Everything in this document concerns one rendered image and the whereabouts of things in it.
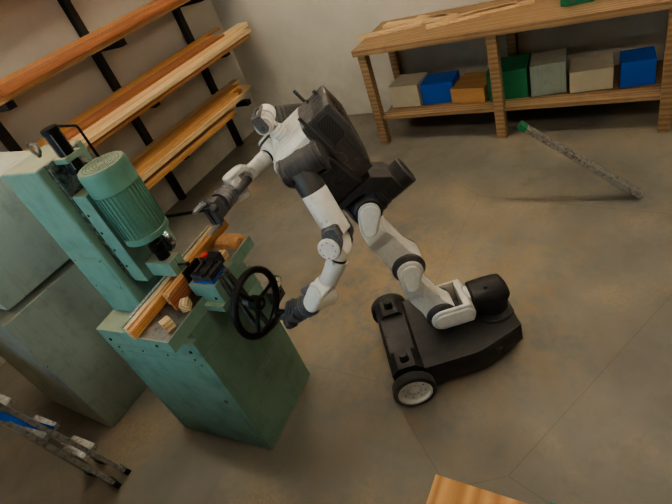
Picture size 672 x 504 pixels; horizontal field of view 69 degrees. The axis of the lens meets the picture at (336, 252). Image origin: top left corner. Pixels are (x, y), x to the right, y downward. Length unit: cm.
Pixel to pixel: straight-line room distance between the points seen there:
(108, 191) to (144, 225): 17
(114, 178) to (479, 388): 175
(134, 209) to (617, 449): 200
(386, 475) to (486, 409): 52
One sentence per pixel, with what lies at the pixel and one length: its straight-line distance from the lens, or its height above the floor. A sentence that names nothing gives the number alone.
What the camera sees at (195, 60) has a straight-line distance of 472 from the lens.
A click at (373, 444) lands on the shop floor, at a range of 235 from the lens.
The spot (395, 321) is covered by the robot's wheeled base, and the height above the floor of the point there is 19.
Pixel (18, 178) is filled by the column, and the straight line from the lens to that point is 207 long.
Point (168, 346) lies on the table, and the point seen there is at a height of 88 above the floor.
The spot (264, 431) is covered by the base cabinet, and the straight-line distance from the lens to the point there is 242.
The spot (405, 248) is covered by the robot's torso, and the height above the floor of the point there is 72.
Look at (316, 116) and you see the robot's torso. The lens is 164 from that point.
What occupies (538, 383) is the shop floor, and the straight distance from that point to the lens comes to 241.
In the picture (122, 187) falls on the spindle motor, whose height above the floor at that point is 139.
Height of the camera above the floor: 199
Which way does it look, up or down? 36 degrees down
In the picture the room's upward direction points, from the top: 22 degrees counter-clockwise
